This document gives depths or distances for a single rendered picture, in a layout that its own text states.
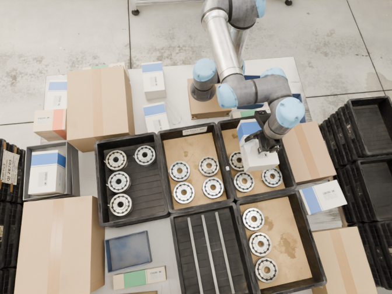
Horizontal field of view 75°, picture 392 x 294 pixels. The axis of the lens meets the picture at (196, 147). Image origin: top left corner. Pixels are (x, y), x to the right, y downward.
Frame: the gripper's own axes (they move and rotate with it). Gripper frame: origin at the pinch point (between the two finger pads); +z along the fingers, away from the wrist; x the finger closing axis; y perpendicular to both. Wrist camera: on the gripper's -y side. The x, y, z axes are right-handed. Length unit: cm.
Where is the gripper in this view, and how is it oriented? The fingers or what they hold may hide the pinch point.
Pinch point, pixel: (257, 143)
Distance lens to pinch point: 107.9
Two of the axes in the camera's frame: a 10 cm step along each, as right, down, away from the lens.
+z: -0.4, 3.2, 9.5
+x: 9.9, -1.0, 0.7
